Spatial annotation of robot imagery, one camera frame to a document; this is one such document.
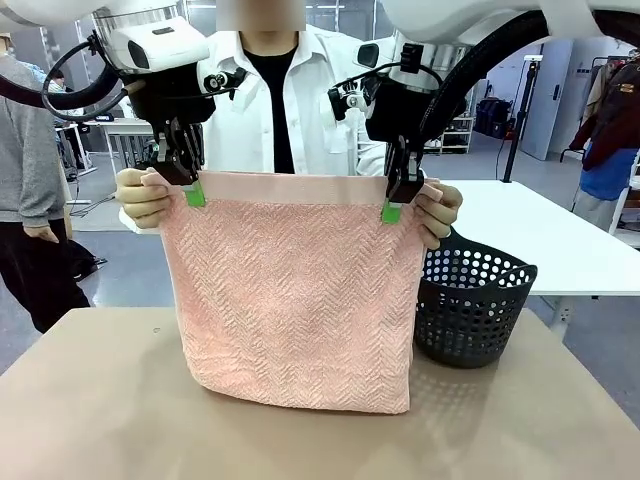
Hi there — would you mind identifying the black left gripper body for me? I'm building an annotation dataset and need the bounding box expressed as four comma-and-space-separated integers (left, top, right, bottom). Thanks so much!
127, 63, 217, 139

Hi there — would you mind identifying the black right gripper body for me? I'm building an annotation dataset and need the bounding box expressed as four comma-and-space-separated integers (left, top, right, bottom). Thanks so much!
363, 74, 442, 149

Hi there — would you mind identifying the pink towel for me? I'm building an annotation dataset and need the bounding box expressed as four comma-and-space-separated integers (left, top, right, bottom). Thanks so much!
141, 168, 445, 417

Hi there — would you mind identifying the dark perforated laundry basket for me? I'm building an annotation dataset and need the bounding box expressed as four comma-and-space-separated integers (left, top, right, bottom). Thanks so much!
413, 225, 540, 370

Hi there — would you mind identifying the white-sleeved left forearm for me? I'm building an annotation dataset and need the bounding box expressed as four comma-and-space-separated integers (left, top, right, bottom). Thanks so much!
355, 141, 389, 179

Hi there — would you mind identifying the white-shirt person's left hand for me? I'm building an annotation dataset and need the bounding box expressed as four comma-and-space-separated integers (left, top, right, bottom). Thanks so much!
412, 183, 464, 251

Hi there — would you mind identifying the white-shirt person's right hand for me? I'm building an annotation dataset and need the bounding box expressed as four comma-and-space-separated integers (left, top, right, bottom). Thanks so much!
115, 166, 174, 231

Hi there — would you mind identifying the grey-sweater person's hand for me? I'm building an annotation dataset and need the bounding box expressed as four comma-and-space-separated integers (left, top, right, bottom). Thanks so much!
23, 223, 61, 246

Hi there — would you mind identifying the wide white workbench desk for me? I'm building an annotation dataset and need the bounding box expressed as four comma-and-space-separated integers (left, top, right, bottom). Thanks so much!
82, 117, 154, 169

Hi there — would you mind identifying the wooden shoe shelf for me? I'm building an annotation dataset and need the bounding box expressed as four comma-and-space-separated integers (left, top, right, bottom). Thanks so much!
424, 115, 474, 154

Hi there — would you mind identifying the person in white shirt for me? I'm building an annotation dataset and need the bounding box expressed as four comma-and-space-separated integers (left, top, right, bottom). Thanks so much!
198, 24, 401, 180

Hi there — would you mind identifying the small white side desk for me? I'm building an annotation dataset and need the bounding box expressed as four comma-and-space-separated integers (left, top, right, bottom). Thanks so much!
53, 123, 99, 177

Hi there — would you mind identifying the black suitcase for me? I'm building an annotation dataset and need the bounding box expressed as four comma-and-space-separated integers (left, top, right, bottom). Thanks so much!
474, 97, 514, 140

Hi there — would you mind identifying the seated dark-haired person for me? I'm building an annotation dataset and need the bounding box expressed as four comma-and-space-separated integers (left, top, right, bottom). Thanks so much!
48, 69, 71, 96

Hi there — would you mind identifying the black tripod pole white head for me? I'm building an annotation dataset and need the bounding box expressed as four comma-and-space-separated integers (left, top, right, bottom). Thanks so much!
501, 55, 544, 183

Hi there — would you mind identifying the black clothes heap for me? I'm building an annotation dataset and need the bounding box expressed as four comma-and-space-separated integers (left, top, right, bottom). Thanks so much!
64, 238, 100, 282

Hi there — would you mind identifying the person in grey sweater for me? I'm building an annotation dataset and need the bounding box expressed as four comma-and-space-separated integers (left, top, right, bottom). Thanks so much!
0, 31, 97, 335

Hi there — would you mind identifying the large white table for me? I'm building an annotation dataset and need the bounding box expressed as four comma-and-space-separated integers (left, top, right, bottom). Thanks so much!
433, 178, 640, 342

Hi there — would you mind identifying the grey door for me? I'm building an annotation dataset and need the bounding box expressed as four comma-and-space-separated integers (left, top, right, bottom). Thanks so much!
519, 38, 575, 162

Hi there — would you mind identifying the grey garment on rack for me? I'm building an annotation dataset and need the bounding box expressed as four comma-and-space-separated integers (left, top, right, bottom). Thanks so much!
571, 188, 625, 235

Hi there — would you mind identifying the blue garment on rack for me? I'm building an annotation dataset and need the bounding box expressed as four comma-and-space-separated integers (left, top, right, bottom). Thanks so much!
578, 144, 640, 202

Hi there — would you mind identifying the beige coat on rack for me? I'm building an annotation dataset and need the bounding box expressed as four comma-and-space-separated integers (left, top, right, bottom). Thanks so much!
581, 62, 617, 129

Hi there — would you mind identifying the brown jacket on rack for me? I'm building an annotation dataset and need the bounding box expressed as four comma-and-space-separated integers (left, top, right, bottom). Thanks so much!
568, 48, 640, 172

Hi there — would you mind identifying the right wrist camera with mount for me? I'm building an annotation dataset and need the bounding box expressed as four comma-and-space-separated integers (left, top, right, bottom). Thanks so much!
327, 77, 377, 122

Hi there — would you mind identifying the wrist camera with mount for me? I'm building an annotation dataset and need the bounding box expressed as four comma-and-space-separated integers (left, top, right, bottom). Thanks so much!
197, 66, 250, 100
327, 77, 377, 122

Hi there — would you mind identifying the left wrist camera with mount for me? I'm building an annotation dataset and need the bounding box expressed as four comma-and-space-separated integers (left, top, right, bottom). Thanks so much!
197, 66, 250, 100

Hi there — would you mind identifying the black right arm cable sleeve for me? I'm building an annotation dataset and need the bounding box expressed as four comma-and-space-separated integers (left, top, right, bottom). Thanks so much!
418, 8, 551, 147

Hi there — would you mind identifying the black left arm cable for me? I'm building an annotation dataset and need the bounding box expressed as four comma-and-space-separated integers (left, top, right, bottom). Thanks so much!
41, 35, 135, 110

